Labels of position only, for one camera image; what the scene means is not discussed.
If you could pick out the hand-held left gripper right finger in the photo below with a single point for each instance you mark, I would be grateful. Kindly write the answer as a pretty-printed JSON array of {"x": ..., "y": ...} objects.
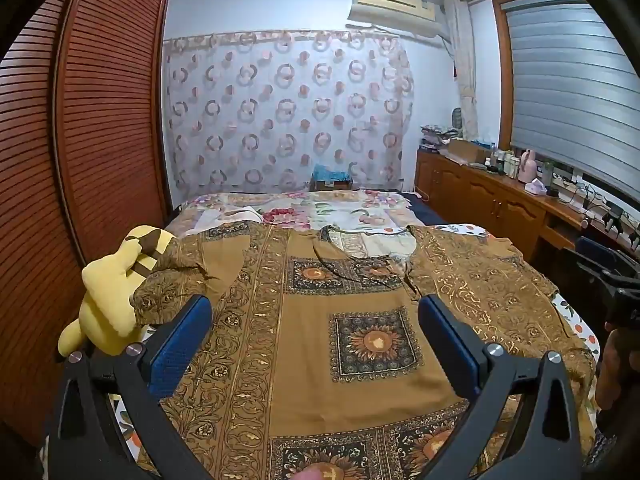
[{"x": 450, "y": 350}]

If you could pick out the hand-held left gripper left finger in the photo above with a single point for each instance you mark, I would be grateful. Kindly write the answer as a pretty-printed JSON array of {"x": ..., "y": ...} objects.
[{"x": 180, "y": 340}]

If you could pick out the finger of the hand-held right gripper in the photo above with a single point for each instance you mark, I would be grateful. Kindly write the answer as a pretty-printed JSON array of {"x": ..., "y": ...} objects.
[{"x": 622, "y": 279}]

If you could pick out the golden brown patterned blanket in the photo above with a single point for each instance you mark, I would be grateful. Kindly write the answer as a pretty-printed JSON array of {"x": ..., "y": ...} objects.
[{"x": 310, "y": 350}]

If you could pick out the stack of folded clothes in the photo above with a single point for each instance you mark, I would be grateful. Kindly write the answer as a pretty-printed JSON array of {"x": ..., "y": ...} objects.
[{"x": 435, "y": 135}]

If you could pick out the person's right hand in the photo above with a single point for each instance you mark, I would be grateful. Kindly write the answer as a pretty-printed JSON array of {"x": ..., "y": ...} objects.
[{"x": 617, "y": 360}]

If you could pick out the dark blue chair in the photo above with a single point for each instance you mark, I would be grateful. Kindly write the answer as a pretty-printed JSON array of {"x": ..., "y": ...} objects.
[{"x": 590, "y": 260}]

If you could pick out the orange print bed sheet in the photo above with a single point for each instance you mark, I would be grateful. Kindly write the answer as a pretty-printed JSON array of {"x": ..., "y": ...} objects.
[{"x": 565, "y": 310}]

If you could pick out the yellow plush toy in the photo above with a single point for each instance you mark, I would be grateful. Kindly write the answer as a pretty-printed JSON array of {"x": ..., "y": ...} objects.
[{"x": 107, "y": 290}]

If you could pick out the white power strip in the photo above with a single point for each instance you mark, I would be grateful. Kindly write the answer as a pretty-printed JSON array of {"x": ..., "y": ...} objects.
[{"x": 567, "y": 179}]

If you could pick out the navy blanket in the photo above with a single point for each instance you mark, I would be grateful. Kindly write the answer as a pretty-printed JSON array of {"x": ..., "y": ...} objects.
[{"x": 425, "y": 212}]

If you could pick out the pink thermos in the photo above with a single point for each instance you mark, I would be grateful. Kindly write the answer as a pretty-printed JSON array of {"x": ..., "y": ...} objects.
[{"x": 527, "y": 167}]

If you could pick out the wooden cabinet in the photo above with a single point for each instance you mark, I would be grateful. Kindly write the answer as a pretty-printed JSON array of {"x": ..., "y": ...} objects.
[{"x": 480, "y": 195}]

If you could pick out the group of small bottles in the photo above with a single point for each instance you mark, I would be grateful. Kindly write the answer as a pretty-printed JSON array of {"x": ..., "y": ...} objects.
[{"x": 505, "y": 162}]

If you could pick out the floral quilt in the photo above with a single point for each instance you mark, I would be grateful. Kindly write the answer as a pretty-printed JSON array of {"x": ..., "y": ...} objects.
[{"x": 310, "y": 212}]

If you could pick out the grey window blind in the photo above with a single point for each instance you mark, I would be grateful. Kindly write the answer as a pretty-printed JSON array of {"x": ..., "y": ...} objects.
[{"x": 575, "y": 85}]

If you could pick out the cardboard box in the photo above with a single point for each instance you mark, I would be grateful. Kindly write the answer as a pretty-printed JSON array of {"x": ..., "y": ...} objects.
[{"x": 465, "y": 150}]

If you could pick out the blue box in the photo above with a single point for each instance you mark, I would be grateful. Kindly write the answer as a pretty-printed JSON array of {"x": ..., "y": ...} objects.
[{"x": 330, "y": 177}]

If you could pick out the wooden louvered wardrobe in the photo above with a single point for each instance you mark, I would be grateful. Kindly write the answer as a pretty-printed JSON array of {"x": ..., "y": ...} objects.
[{"x": 100, "y": 135}]

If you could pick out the grey oval object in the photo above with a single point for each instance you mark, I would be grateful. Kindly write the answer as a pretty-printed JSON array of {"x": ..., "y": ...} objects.
[{"x": 457, "y": 117}]

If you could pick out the pale window curtain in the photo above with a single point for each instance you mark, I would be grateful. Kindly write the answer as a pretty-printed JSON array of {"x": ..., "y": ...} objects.
[{"x": 462, "y": 60}]

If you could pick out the white air conditioner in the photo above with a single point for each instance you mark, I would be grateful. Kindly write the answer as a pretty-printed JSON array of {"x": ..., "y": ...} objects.
[{"x": 390, "y": 0}]

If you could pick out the circle print wall curtain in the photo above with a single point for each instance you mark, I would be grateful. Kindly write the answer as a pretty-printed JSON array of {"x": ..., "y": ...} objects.
[{"x": 280, "y": 110}]

